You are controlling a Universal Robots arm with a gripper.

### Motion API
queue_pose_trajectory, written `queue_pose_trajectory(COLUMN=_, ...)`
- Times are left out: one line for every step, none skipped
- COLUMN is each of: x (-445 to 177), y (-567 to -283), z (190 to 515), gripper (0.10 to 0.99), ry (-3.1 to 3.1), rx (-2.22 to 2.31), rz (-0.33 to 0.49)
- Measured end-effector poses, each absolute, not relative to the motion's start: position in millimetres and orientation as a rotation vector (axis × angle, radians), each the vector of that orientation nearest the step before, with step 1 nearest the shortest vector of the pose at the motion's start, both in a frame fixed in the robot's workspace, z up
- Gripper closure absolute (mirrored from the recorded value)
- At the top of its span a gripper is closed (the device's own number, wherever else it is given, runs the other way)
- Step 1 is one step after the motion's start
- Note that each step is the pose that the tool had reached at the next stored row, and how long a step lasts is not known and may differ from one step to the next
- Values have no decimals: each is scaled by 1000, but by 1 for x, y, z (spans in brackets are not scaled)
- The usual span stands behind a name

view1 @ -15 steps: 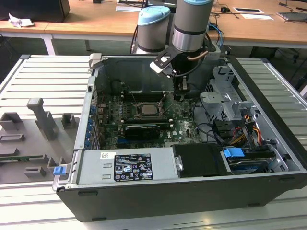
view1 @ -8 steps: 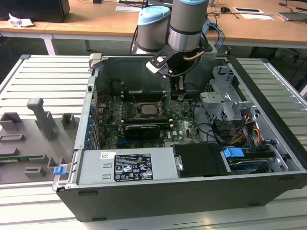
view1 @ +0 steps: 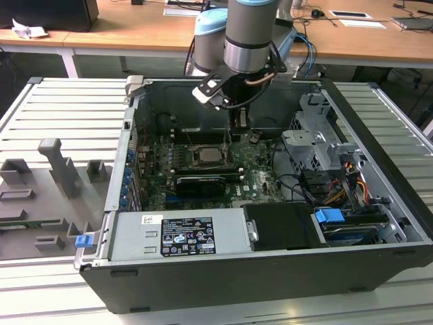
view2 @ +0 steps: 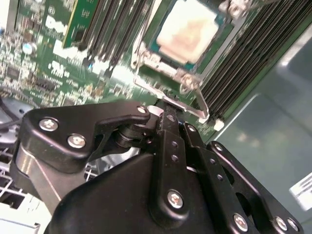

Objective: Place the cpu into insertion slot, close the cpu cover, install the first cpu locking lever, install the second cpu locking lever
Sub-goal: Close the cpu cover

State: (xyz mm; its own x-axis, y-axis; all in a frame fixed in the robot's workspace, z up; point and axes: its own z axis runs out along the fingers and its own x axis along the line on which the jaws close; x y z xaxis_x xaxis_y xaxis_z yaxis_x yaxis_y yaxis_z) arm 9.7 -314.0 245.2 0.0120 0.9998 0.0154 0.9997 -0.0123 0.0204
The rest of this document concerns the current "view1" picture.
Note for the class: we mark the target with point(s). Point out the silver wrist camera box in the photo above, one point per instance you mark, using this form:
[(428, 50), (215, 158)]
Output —
[(206, 98)]

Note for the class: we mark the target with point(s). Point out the black box on desk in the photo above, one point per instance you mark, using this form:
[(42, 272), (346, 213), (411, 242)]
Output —
[(47, 13)]

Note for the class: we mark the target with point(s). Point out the blue disk carrier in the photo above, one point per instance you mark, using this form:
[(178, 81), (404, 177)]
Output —
[(328, 216)]

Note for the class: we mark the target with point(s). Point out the black RAM slot bank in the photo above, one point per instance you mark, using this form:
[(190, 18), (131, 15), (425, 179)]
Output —
[(203, 135), (209, 170)]

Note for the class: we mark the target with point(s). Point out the CPU socket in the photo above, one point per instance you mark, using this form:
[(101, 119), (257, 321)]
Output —
[(194, 159)]

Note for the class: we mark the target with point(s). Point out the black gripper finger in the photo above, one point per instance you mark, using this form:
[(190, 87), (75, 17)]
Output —
[(234, 120), (243, 120)]

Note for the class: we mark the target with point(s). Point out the black open PC case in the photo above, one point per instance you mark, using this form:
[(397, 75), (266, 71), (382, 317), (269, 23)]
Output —
[(236, 284)]

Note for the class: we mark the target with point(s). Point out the black computer mouse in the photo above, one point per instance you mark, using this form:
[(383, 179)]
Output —
[(317, 13)]

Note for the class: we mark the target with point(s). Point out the crumpled white paper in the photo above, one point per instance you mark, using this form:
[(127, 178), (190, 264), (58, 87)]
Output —
[(28, 30)]

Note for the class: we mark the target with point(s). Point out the grey parts rack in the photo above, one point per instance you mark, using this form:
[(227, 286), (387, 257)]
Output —
[(40, 189)]

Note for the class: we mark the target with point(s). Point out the blue case latch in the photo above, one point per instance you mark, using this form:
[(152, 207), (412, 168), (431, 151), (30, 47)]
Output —
[(84, 241)]

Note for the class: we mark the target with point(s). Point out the grey power supply unit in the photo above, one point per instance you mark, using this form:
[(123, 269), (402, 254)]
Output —
[(132, 233)]

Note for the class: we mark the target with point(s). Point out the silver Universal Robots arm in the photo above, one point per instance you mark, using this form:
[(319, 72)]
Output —
[(243, 27)]

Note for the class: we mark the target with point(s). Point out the hard disk drive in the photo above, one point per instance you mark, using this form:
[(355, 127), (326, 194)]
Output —
[(352, 230)]

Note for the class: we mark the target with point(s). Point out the silver metal disk bay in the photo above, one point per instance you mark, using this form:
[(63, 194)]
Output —
[(314, 145)]

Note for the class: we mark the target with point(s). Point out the black graphics card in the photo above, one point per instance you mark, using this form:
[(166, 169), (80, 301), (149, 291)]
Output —
[(199, 186)]

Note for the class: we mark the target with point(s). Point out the silver CPU plate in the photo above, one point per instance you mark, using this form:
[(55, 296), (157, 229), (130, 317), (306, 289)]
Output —
[(209, 155)]

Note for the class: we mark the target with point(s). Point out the green motherboard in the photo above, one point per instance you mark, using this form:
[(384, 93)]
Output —
[(260, 183)]

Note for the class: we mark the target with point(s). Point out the blue expansion slot clips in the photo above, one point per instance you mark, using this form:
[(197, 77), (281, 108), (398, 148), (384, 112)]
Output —
[(128, 179)]

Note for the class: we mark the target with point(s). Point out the white paper sheet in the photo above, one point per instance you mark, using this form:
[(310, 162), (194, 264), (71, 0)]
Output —
[(363, 23)]

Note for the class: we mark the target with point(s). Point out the grey laptop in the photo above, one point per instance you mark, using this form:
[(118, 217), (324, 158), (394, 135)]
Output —
[(412, 23)]

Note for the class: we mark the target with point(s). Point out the black plastic fan shroud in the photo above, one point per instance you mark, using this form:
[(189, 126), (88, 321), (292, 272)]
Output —
[(284, 227)]

